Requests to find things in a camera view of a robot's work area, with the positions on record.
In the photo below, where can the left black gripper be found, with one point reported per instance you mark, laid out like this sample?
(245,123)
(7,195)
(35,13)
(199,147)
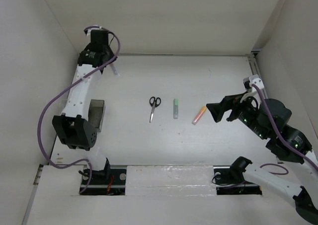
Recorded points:
(112,53)

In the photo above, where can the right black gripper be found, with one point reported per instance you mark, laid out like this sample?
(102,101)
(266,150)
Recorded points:
(232,101)

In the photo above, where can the orange capped marker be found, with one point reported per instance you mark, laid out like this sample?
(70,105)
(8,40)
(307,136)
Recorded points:
(114,69)

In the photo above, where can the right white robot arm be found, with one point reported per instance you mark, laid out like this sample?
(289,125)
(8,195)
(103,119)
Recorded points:
(268,120)

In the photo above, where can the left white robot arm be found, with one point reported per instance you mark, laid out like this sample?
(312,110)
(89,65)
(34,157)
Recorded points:
(81,119)

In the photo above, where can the yellow orange highlighter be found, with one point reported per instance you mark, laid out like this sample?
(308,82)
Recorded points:
(199,115)

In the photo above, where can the green capped marker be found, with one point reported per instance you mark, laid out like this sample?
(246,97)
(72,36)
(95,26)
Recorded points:
(175,108)

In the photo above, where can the grey smoked plastic container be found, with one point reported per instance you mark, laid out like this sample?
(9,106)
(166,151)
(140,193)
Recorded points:
(96,113)

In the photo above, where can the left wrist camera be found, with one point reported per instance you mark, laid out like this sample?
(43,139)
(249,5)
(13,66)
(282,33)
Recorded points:
(89,29)

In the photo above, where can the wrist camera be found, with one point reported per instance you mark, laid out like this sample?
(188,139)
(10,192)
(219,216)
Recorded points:
(254,79)
(89,29)

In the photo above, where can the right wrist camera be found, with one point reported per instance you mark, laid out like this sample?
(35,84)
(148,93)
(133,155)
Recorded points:
(254,79)

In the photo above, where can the aluminium rail right edge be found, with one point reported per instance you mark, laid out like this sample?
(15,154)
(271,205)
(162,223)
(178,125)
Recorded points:
(253,64)

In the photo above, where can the black handled scissors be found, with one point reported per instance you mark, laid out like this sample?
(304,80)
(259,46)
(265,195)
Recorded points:
(154,103)

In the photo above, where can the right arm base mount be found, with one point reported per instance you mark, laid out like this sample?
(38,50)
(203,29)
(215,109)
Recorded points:
(229,180)

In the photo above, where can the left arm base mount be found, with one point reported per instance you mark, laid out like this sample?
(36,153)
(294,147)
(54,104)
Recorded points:
(114,185)

